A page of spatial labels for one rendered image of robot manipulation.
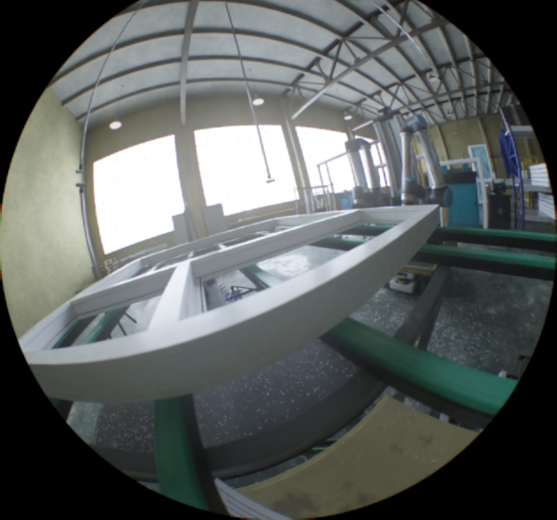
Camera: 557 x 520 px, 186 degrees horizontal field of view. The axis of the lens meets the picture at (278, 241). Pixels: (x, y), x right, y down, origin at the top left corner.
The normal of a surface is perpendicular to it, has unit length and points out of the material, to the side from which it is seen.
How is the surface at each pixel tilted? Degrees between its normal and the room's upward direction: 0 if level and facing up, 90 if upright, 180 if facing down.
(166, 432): 0
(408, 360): 0
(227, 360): 90
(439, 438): 0
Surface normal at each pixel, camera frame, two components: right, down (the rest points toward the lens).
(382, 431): -0.22, -0.96
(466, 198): -0.87, 0.28
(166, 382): 0.44, 0.07
